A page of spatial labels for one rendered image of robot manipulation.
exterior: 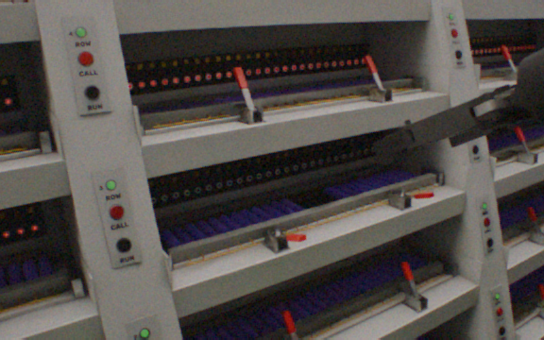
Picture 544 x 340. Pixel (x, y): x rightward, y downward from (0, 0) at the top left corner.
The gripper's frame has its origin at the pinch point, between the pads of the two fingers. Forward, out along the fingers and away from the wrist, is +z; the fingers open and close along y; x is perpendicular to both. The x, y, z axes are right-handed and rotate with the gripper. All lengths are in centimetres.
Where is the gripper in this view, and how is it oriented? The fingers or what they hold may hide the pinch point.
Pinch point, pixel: (422, 143)
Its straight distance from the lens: 61.5
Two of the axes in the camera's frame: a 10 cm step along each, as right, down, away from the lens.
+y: 8.5, -1.9, 4.8
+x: -2.9, -9.5, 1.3
